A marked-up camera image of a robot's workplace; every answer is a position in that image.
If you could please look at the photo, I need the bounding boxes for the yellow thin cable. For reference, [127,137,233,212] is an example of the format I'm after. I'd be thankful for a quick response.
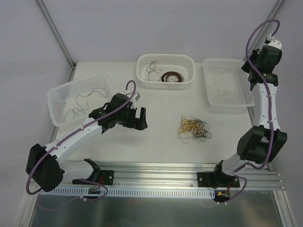
[206,63,242,96]

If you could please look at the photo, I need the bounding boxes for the yellow and black cables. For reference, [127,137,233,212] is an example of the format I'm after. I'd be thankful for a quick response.
[176,114,213,144]

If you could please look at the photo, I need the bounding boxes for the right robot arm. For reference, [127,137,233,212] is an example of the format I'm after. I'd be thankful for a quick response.
[209,40,287,188]

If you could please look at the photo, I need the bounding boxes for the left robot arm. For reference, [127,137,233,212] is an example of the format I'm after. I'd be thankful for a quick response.
[26,92,148,192]

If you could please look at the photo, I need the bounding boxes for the white perforated basket right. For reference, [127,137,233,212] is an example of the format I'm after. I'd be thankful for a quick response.
[203,58,254,107]

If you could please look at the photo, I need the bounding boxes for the white perforated basket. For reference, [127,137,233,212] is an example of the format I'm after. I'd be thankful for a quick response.
[203,58,254,107]
[47,73,113,127]
[136,54,196,89]

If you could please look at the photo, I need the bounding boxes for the white perforated basket middle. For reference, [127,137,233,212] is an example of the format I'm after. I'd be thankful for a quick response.
[136,54,196,89]

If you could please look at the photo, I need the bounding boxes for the white perforated basket left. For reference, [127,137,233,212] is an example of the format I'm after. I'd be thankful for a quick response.
[47,73,113,127]

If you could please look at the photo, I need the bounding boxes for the aluminium frame post right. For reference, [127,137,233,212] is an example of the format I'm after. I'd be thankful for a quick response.
[243,0,287,61]

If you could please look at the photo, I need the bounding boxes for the aluminium frame post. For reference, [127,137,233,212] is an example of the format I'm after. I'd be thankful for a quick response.
[35,0,76,69]
[243,0,287,61]

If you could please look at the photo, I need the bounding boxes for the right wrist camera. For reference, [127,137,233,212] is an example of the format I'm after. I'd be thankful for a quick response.
[265,34,282,50]

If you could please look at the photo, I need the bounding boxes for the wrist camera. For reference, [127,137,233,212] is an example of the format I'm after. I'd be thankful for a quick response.
[265,34,282,50]
[125,90,140,106]

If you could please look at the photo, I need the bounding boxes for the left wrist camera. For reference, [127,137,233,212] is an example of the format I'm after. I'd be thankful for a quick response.
[125,90,140,106]

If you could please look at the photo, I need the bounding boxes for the brown coiled cable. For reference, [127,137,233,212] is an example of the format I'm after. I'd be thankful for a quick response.
[161,72,185,83]

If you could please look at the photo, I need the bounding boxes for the aluminium mounting rail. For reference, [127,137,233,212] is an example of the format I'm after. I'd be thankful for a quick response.
[56,162,282,190]

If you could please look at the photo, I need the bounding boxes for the white slotted cable duct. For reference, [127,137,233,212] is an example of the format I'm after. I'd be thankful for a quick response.
[40,186,215,199]

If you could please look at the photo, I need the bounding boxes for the aluminium frame post left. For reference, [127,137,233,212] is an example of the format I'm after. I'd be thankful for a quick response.
[35,0,76,69]

